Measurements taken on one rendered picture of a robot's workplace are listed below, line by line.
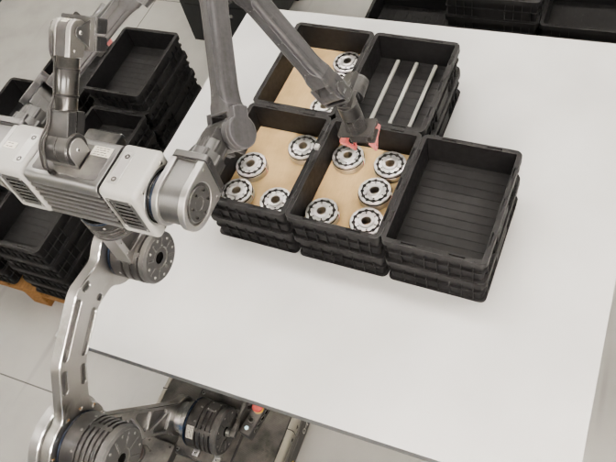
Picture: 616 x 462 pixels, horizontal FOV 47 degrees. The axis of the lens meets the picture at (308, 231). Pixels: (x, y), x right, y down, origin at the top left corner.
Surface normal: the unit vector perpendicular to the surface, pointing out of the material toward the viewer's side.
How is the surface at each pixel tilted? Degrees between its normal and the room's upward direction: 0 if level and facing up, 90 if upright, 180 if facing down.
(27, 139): 0
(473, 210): 0
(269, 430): 0
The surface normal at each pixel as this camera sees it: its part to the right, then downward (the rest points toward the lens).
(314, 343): -0.19, -0.55
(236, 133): 0.69, -0.11
